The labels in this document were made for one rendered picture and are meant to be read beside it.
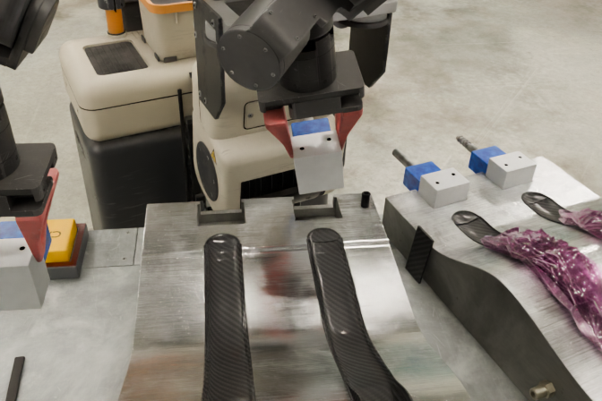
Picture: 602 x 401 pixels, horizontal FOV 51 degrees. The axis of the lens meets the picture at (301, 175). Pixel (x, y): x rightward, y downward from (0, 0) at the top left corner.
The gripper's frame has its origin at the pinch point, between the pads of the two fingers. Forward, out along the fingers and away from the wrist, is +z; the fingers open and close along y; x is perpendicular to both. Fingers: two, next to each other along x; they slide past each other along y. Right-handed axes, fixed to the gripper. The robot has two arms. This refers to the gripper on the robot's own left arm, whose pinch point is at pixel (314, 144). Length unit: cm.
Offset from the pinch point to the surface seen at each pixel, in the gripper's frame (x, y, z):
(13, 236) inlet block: -10.2, -28.9, -3.6
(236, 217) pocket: -0.5, -10.0, 9.0
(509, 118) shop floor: 153, 96, 138
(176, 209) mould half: -1.0, -16.4, 5.6
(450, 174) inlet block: 4.2, 16.9, 12.3
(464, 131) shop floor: 144, 73, 133
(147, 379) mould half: -24.4, -16.9, 0.3
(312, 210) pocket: -0.4, -1.2, 9.9
